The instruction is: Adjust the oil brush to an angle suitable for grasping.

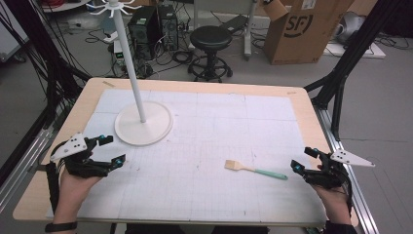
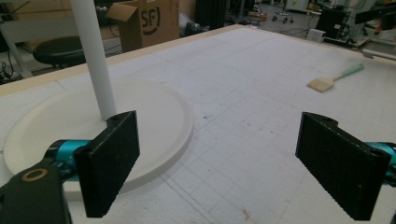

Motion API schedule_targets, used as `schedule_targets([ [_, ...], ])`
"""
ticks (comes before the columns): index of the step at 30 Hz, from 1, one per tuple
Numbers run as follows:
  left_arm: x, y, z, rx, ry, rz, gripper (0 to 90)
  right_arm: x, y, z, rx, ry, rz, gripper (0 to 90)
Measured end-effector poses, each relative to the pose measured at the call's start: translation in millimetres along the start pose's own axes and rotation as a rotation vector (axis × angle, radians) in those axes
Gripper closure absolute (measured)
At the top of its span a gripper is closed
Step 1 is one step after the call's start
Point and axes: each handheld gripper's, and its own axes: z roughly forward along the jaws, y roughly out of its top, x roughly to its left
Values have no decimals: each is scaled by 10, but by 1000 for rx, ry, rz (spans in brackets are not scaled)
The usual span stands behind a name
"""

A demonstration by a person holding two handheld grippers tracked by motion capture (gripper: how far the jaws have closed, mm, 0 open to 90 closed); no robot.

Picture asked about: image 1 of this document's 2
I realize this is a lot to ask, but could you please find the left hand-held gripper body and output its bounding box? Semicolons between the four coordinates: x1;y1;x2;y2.
50;132;113;179

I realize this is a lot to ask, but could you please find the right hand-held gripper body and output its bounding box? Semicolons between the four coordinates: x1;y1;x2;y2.
302;148;377;191

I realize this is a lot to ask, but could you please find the white hook stand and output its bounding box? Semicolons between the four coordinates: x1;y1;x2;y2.
85;0;174;147

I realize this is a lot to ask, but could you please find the green handled pastry brush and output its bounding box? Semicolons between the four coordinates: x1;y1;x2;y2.
224;159;289;181

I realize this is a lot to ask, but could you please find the person's right hand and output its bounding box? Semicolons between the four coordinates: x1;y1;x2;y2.
312;182;353;225

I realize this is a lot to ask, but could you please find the person's left hand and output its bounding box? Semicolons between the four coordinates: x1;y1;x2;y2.
57;166;103;214

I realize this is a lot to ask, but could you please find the black wristband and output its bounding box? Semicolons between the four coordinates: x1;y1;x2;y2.
44;220;79;234

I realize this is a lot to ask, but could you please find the white grid mat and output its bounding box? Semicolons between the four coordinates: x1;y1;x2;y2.
46;88;328;226

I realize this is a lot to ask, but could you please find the white power meter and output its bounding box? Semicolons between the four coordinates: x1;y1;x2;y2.
113;40;127;66

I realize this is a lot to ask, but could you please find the white flat board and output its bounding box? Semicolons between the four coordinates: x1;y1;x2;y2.
323;41;387;59

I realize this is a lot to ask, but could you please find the cardboard box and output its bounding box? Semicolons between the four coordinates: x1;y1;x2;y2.
258;0;356;65

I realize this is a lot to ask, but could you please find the large black computer tower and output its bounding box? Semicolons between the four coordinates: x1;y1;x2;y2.
127;6;161;61

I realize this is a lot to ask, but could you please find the slim black computer tower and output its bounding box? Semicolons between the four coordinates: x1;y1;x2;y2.
157;4;180;52

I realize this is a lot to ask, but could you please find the white appliance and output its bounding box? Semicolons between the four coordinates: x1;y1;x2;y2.
333;12;367;46

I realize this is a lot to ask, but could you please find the black round stool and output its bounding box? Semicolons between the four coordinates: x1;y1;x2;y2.
187;24;234;84

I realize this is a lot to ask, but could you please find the black strap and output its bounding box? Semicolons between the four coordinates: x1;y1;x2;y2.
45;161;61;214

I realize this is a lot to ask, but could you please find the aluminium rail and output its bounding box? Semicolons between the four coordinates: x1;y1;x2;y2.
315;106;380;234
0;127;56;214

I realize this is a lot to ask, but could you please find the black metal frame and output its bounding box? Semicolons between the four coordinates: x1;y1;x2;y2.
304;0;402;141
0;0;93;186

